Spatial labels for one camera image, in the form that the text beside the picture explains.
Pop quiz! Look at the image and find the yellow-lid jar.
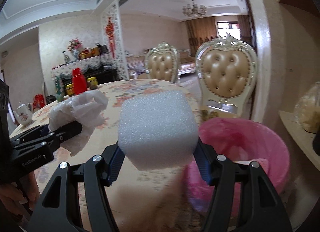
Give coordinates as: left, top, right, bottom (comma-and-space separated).
87, 77, 98, 90
65, 83, 74, 97

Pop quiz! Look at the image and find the white floral teapot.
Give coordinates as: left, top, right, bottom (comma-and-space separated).
13, 102, 33, 126

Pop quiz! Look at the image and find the beige tufted chair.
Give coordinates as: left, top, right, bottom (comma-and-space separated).
144, 42, 180, 82
195, 34, 258, 117

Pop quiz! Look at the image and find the person's left hand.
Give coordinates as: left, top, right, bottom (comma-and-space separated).
1, 172, 40, 215

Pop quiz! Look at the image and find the white plastic bag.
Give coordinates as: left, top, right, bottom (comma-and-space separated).
48, 90, 108, 157

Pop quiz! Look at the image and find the green peacock bottle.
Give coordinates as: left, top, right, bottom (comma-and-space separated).
54, 76, 65, 103

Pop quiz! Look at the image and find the floral tablecloth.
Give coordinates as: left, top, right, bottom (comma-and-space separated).
10, 79, 208, 232

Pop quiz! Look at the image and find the red Chinese knot ornament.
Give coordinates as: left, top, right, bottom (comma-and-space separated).
105, 16, 116, 59

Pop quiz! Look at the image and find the pink trash bag bin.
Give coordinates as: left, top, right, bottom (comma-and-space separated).
184, 118, 290, 215

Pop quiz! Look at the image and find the beige tufted chair far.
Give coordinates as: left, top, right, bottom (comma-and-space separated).
144, 42, 180, 82

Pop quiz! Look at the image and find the beige tufted chair near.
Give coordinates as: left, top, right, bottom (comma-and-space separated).
195, 34, 258, 117

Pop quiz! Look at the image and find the yellow-lid jar left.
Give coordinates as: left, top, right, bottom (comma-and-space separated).
65, 83, 74, 97

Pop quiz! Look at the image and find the white sofa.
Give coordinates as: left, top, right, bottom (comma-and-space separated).
125, 51, 148, 79

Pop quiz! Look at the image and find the flower vase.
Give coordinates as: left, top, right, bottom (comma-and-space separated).
67, 38, 82, 60

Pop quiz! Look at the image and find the yellow-lid jar right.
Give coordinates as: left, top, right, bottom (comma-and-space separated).
87, 77, 98, 90

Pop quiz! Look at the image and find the red thermos jug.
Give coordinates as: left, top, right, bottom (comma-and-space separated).
72, 68, 87, 95

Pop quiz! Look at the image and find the black piano with lace cover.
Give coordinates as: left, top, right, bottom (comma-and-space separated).
47, 54, 118, 94

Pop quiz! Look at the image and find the brown curtain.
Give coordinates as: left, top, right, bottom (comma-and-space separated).
185, 16, 217, 56

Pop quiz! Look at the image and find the white foam block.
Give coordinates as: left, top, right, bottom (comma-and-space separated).
118, 91, 199, 171

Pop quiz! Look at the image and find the chandelier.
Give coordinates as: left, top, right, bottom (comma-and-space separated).
182, 0, 207, 17

